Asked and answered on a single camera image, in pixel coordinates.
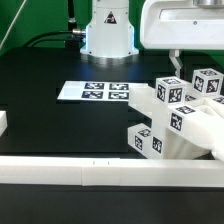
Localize black cable with connector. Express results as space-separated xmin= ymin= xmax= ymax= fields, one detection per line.
xmin=23 ymin=28 xmax=88 ymax=48

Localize white chair back frame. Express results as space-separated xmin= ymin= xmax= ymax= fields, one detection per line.
xmin=128 ymin=86 xmax=224 ymax=161

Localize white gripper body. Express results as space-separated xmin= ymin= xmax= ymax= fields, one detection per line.
xmin=140 ymin=0 xmax=224 ymax=50

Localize white U-shaped fence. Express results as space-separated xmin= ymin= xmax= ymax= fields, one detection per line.
xmin=0 ymin=110 xmax=224 ymax=188

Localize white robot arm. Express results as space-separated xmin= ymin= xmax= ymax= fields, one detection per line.
xmin=81 ymin=0 xmax=224 ymax=71

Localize white diagonal rod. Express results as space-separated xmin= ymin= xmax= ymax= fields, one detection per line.
xmin=0 ymin=0 xmax=27 ymax=51

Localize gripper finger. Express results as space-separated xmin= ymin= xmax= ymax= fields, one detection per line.
xmin=169 ymin=49 xmax=183 ymax=77

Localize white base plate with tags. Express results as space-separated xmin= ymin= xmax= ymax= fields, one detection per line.
xmin=57 ymin=80 xmax=150 ymax=102

